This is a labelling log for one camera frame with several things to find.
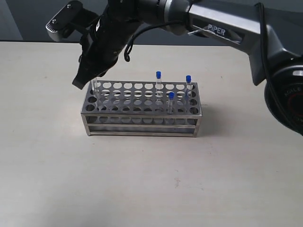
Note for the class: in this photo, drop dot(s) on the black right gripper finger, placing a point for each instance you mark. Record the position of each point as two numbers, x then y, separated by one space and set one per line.
84 75

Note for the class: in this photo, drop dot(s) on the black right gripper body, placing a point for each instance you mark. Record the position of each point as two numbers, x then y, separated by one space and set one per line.
108 36

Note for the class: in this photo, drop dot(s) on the blue capped tube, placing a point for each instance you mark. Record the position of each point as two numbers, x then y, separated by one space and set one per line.
188 89
170 103
158 88
94 84

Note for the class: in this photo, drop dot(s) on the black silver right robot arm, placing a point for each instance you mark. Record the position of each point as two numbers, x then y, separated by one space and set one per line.
272 39

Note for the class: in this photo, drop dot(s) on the stainless steel test tube rack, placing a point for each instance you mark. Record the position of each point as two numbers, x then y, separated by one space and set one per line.
129 108

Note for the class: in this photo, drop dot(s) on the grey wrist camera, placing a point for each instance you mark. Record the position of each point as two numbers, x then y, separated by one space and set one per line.
72 17

